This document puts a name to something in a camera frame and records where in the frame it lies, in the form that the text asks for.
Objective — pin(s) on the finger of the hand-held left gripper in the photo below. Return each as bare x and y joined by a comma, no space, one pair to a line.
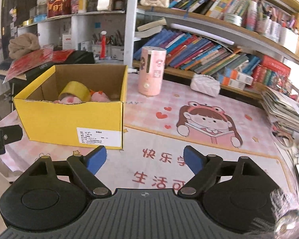
13,134

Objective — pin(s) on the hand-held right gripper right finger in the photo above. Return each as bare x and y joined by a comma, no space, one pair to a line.
193,159

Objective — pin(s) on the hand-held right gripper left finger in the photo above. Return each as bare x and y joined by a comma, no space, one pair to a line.
96,159

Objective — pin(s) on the yellow cardboard box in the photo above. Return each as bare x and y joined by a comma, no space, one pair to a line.
59,119

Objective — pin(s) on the small pink plush toy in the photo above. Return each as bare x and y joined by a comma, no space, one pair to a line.
101,96

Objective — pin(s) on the large pink plush pig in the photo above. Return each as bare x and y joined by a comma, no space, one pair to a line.
69,100

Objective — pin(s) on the yellow tape roll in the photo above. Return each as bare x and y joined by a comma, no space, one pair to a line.
76,88

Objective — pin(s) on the black electronic keyboard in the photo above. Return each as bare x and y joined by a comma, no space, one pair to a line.
1,68

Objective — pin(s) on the white quilted pouch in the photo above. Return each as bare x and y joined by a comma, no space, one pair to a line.
205,86

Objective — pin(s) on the red paper sheets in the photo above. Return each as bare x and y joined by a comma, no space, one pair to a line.
32,61

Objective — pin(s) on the orange and white carton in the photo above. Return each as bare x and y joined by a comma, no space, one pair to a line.
231,82
239,76

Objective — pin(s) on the brown knit cloth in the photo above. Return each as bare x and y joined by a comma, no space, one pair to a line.
23,44

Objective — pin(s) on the pink cylindrical humidifier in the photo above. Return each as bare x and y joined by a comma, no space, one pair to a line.
150,74

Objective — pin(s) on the black printer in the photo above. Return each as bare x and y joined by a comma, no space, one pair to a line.
79,58

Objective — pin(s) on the stack of papers and notebooks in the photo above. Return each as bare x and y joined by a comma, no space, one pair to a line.
284,109

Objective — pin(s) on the row of leaning colourful books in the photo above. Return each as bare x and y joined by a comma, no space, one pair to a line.
201,54

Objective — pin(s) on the group of desk pen holders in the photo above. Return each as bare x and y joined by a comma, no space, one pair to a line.
114,51

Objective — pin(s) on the red boxed book set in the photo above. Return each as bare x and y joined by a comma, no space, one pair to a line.
271,69

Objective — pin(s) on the white side shelf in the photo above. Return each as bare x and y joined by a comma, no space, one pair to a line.
77,25

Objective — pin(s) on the white rolled paper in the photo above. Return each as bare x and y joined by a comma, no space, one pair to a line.
201,32

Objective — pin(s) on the red wealth god figurine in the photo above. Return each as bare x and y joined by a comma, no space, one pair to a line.
58,3

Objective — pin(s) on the thick white book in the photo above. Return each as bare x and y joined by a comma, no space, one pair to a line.
150,27

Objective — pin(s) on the white and green tape roll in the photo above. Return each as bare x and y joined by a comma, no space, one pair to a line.
233,20

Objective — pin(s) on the white and yellow cup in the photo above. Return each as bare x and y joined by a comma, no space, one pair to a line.
83,3

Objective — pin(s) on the pink pen container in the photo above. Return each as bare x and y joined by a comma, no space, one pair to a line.
267,31

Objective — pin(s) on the white pen container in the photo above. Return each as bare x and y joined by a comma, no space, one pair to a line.
289,41

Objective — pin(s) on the pink and white bottle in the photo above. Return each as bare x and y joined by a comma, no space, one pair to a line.
251,17

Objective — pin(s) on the row of upright shelf books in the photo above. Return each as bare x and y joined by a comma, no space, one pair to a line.
214,0

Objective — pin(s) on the white bookshelf frame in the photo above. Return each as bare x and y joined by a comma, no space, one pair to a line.
129,22

